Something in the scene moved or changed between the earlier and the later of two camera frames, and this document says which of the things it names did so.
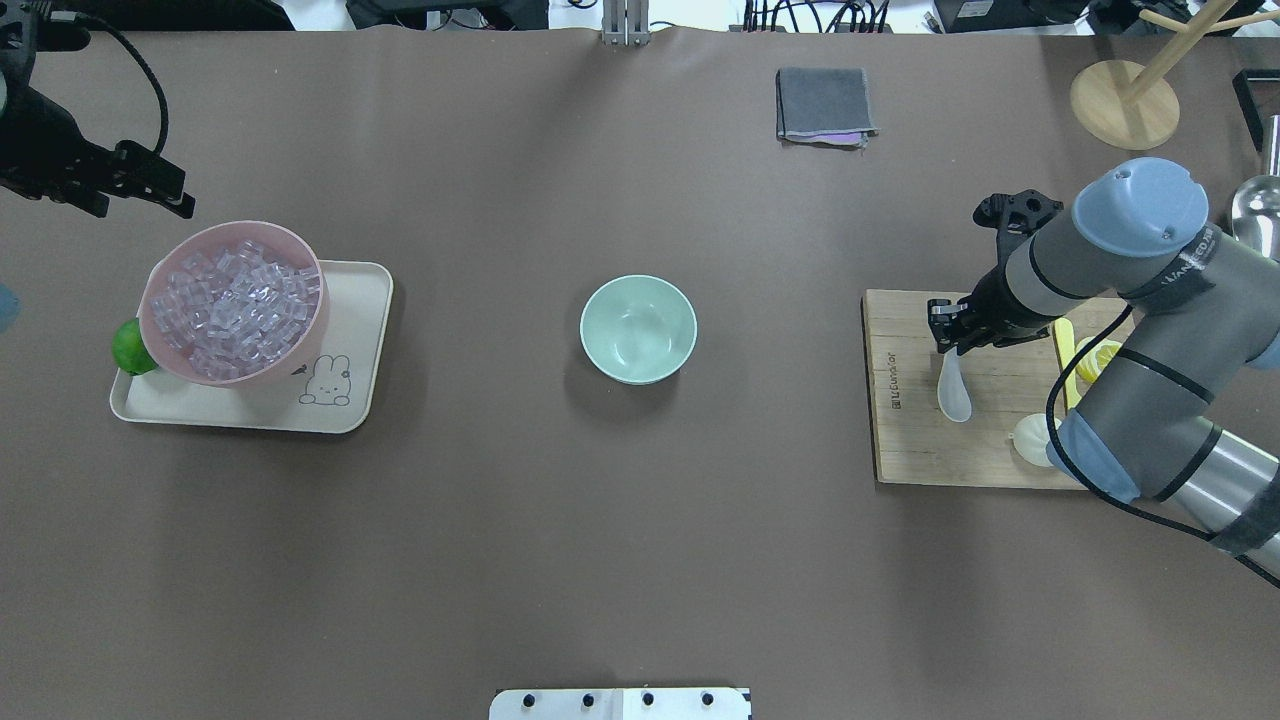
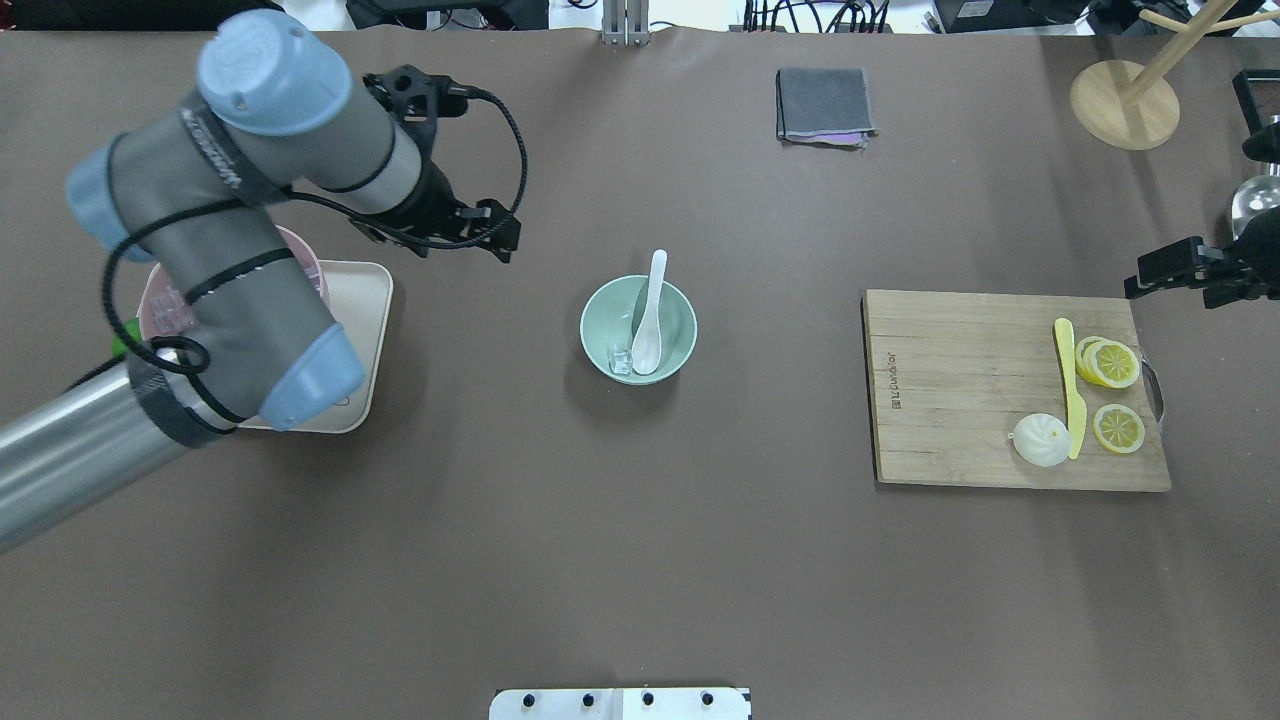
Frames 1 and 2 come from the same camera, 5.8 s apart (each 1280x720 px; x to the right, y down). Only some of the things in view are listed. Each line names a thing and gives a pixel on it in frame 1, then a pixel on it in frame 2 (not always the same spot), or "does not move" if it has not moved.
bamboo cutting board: [912, 441] does not move
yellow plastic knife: [1064, 335] does not move
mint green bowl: [638, 329] does not move
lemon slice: [1094, 362] does not move
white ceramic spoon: [952, 390] to [646, 354]
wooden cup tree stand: [1128, 104] does not move
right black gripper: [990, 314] to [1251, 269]
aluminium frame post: [625, 22] does not move
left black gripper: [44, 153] to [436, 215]
